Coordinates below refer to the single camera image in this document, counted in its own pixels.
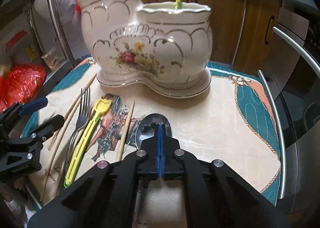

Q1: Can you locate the silver steel fork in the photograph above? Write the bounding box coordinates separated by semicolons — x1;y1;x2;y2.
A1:
59;87;91;189

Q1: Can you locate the silver steel spoon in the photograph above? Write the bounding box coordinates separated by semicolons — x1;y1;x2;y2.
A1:
135;113;172;149

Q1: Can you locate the red bag on shelf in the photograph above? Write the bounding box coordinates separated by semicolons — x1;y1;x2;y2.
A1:
1;64;46;112

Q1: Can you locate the plastic cup on shelf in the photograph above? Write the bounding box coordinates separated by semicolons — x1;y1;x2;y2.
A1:
41;47;60;71

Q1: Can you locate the metal shelf rack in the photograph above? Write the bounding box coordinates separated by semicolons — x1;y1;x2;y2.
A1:
0;0;78;118

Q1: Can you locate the quilted teal peach table mat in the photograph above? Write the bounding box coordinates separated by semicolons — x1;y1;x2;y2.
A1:
22;58;281;210

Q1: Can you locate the cream floral ceramic utensil holder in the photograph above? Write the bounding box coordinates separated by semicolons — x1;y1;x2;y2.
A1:
77;0;213;99

